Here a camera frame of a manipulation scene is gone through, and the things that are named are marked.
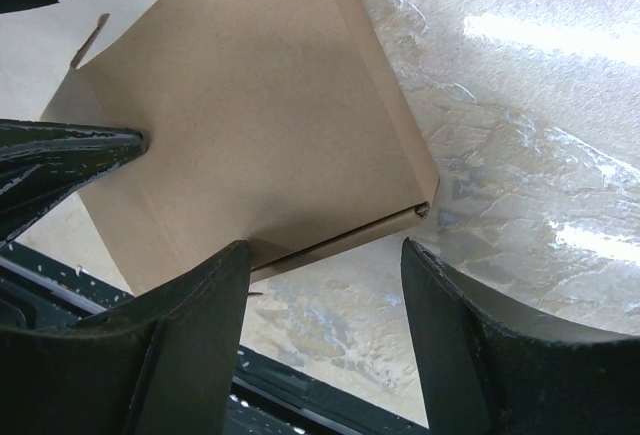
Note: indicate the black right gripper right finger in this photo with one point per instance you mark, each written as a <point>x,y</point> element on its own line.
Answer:
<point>489,364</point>

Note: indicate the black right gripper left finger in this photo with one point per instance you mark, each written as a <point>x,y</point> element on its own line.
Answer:
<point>160,363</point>

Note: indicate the cardboard box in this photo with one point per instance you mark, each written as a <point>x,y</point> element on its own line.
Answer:
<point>278,122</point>

